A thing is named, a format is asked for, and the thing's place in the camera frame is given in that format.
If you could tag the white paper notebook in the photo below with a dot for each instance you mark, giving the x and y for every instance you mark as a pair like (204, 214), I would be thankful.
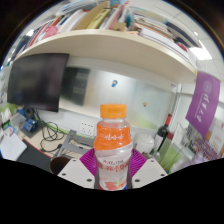
(11, 146)

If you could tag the ceiling light panels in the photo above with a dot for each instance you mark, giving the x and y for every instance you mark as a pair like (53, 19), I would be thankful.
(201, 54)

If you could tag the white shelf with books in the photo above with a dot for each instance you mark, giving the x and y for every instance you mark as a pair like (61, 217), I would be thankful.
(110, 45)

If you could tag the grey metal laptop stand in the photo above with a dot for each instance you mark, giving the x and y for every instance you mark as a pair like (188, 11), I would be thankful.
(71, 145)

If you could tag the white lidded jar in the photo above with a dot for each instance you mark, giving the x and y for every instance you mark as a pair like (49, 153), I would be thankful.
(145, 144)

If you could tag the dark wine bottle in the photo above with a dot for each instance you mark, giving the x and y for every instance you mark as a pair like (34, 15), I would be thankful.
(162, 136)

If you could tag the small orange glass sticker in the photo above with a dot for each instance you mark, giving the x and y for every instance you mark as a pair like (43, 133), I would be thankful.
(145, 104)

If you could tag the purple pennant flag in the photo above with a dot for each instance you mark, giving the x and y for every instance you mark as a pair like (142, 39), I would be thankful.
(203, 103)

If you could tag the printed paper cup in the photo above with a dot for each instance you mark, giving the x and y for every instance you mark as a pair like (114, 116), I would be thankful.
(59, 165)

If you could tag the small blue device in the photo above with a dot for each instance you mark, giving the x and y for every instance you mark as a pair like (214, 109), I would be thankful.
(29, 125)

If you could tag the orange-capped drink bottle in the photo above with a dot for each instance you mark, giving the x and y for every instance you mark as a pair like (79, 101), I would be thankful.
(112, 143)

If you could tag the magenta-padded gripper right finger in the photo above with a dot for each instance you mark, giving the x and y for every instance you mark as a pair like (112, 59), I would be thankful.
(149, 171)

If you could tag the small blue glass sticker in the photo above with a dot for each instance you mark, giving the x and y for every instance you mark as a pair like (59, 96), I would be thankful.
(114, 83)

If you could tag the black red-edged desk mat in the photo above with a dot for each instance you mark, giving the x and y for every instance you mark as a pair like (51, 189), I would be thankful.
(35, 156)

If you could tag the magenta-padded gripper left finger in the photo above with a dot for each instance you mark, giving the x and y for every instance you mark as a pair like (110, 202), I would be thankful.
(76, 171)

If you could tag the black computer monitor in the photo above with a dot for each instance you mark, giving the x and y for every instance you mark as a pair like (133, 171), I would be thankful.
(36, 81)

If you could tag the group photo poster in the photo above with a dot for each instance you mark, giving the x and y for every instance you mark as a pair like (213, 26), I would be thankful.
(208, 145)

